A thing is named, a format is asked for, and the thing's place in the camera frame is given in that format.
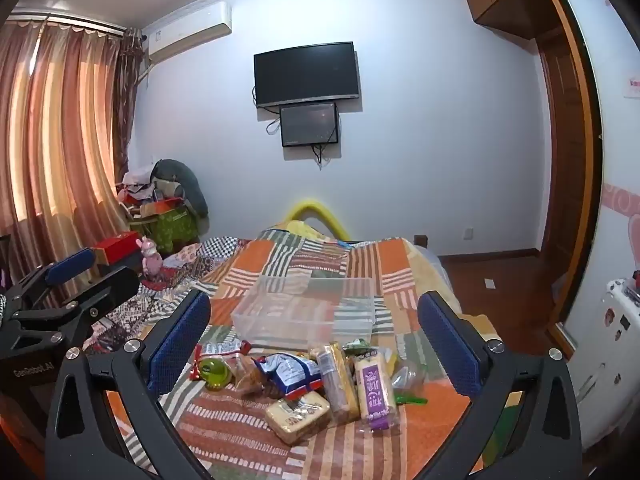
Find yellow cake packet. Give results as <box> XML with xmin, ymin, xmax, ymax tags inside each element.
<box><xmin>264</xmin><ymin>391</ymin><xmax>332</xmax><ymax>446</ymax></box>

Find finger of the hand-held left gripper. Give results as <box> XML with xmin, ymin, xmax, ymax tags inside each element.
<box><xmin>10</xmin><ymin>247</ymin><xmax>98</xmax><ymax>308</ymax></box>
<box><xmin>12</xmin><ymin>265</ymin><xmax>141</xmax><ymax>348</ymax></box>

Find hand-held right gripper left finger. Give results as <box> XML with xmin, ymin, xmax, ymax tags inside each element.
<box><xmin>45</xmin><ymin>287</ymin><xmax>231</xmax><ymax>480</ymax></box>

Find clear pastry packet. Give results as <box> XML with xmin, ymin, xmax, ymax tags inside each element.
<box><xmin>234</xmin><ymin>355</ymin><xmax>267</xmax><ymax>395</ymax></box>

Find clear plastic container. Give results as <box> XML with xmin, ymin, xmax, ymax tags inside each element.
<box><xmin>231</xmin><ymin>275</ymin><xmax>375</xmax><ymax>347</ymax></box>

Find green cardboard box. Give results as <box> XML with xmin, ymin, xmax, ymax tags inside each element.
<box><xmin>128</xmin><ymin>206</ymin><xmax>202</xmax><ymax>257</ymax></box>

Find pink plush toy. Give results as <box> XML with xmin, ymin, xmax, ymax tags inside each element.
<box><xmin>140</xmin><ymin>236</ymin><xmax>164</xmax><ymax>277</ymax></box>

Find black monitor cables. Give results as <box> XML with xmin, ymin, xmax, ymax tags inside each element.
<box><xmin>309</xmin><ymin>141</ymin><xmax>337</xmax><ymax>170</ymax></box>

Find white sliding door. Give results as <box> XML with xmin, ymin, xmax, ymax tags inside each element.
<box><xmin>550</xmin><ymin>0</ymin><xmax>640</xmax><ymax>331</ymax></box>

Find small black monitor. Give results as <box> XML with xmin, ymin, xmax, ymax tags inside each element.
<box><xmin>279</xmin><ymin>102</ymin><xmax>341</xmax><ymax>149</ymax></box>

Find white air conditioner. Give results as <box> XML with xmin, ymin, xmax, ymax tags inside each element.
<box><xmin>145</xmin><ymin>2</ymin><xmax>234</xmax><ymax>64</ymax></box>

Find white red candy packet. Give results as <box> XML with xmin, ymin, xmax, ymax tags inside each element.
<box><xmin>197</xmin><ymin>340</ymin><xmax>254</xmax><ymax>362</ymax></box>

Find red box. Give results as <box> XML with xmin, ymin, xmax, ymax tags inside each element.
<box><xmin>91</xmin><ymin>232</ymin><xmax>144</xmax><ymax>267</ymax></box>

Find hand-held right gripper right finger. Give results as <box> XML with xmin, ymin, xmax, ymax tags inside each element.
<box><xmin>417</xmin><ymin>290</ymin><xmax>586</xmax><ymax>480</ymax></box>

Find purple label cake packet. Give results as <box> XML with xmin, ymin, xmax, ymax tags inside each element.
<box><xmin>353</xmin><ymin>352</ymin><xmax>402</xmax><ymax>432</ymax></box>

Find dark red patterned curtain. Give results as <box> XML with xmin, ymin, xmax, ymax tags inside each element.
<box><xmin>116</xmin><ymin>27</ymin><xmax>147</xmax><ymax>183</ymax></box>

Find pile of clothes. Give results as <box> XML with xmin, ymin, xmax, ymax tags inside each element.
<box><xmin>117</xmin><ymin>159</ymin><xmax>209</xmax><ymax>220</ymax></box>

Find white appliance with stickers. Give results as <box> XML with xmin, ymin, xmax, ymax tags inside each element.
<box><xmin>562</xmin><ymin>270</ymin><xmax>640</xmax><ymax>453</ymax></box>

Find checkered cloth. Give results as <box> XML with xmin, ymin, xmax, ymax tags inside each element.
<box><xmin>162</xmin><ymin>236</ymin><xmax>252</xmax><ymax>283</ymax></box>

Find black wall television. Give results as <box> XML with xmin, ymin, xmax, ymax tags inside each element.
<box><xmin>253</xmin><ymin>41</ymin><xmax>362</xmax><ymax>110</ymax></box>

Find yellow wafer packet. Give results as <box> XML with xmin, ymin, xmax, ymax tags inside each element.
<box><xmin>310</xmin><ymin>342</ymin><xmax>362</xmax><ymax>425</ymax></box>

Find green round snack packet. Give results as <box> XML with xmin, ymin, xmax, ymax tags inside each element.
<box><xmin>192</xmin><ymin>352</ymin><xmax>236</xmax><ymax>392</ymax></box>

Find brown wooden wardrobe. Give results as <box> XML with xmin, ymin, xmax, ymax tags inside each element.
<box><xmin>460</xmin><ymin>0</ymin><xmax>603</xmax><ymax>348</ymax></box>

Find blue white snack packet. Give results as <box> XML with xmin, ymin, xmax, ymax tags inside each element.
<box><xmin>252</xmin><ymin>352</ymin><xmax>325</xmax><ymax>400</ymax></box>

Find orange striped curtain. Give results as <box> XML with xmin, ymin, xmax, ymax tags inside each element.
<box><xmin>0</xmin><ymin>20</ymin><xmax>128</xmax><ymax>283</ymax></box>

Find patchwork striped blanket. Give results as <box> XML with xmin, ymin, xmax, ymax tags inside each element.
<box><xmin>82</xmin><ymin>227</ymin><xmax>501</xmax><ymax>480</ymax></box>

